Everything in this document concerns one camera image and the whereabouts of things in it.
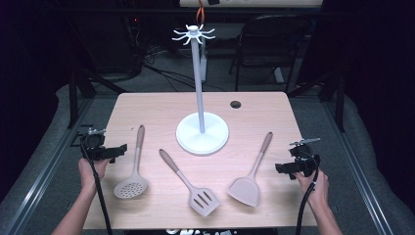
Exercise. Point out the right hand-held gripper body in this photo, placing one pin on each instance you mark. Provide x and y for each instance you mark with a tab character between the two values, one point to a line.
305	160

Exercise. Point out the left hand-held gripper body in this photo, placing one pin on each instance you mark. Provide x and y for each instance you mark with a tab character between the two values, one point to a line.
94	141

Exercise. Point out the beige solid spatula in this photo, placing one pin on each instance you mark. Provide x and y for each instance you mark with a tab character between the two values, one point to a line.
244	191

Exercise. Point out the white utensil stand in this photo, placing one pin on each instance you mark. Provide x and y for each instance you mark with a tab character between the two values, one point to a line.
202	138

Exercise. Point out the beige slotted spatula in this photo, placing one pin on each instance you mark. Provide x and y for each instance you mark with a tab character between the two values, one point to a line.
202	199

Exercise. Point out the person's left hand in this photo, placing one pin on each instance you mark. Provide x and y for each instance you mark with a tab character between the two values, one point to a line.
87	174

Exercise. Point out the person's right hand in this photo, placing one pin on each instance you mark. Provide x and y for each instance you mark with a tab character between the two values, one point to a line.
318	192

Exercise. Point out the beige perforated skimmer spoon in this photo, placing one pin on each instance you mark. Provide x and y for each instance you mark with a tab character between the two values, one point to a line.
130	187

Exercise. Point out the grey metal floor piece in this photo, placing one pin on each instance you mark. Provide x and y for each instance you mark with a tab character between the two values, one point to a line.
335	209

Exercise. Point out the small white parts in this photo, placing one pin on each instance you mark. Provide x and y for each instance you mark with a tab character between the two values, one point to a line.
195	232

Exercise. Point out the black folding chair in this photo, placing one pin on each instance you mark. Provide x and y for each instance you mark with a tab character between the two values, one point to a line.
270	32

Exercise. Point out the beige background table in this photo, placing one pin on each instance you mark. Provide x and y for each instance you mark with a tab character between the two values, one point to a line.
261	3

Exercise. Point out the black metal frame stand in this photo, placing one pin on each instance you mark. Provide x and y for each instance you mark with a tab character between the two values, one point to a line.
340	104
73	98

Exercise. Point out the aluminium floor rail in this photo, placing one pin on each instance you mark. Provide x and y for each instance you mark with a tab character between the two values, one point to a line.
359	176
39	182

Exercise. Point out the white table leg post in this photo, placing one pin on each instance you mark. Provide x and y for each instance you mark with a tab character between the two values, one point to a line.
204	65

